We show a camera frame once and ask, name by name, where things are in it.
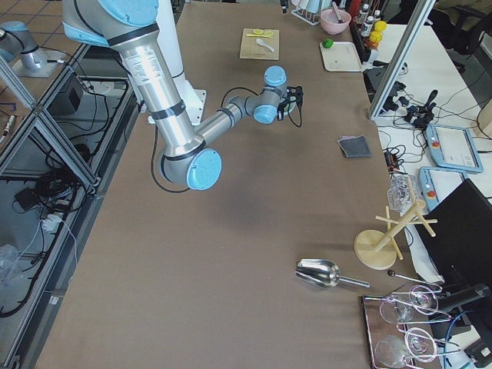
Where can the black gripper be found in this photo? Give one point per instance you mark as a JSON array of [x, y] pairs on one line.
[[288, 101]]

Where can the white ceramic spoon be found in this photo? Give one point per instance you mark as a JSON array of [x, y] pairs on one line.
[[262, 43]]

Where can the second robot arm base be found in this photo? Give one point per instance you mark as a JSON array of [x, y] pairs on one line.
[[18, 42]]

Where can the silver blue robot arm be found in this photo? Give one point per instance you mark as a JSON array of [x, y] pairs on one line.
[[131, 29]]

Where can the mint green bowl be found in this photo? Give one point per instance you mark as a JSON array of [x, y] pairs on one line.
[[292, 105]]

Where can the pink bowl with ice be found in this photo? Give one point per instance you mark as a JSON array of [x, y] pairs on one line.
[[330, 23]]

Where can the green lime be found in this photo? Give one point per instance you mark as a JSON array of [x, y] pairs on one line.
[[327, 43]]

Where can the cream plastic tray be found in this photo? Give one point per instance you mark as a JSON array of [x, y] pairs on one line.
[[340, 57]]

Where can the bamboo cutting board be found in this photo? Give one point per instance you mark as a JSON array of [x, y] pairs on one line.
[[251, 50]]

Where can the grey folded cloth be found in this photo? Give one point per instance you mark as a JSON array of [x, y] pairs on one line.
[[354, 146]]

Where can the yellow toy lemon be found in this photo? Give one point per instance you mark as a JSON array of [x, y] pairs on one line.
[[379, 26]]

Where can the black power strip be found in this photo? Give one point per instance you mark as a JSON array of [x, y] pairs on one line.
[[420, 115]]

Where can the clear glass dish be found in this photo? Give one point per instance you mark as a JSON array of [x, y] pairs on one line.
[[402, 192]]

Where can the blue teach pendant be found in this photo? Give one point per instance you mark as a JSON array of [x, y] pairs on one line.
[[437, 183], [453, 147]]

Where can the wooden mug tree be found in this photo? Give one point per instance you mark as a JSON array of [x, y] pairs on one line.
[[379, 250]]

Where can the metal ice scoop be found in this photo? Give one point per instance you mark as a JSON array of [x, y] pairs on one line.
[[324, 273]]

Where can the black monitor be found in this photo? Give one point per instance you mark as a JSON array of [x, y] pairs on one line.
[[460, 250]]

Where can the clear wine glass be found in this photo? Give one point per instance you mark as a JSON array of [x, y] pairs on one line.
[[404, 307], [415, 347]]

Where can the white wire cup rack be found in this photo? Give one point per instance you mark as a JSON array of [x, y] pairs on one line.
[[307, 10]]

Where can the aluminium frame post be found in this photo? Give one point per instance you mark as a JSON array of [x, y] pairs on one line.
[[416, 22]]

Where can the wire wine glass rack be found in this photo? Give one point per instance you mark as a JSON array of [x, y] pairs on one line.
[[399, 328]]

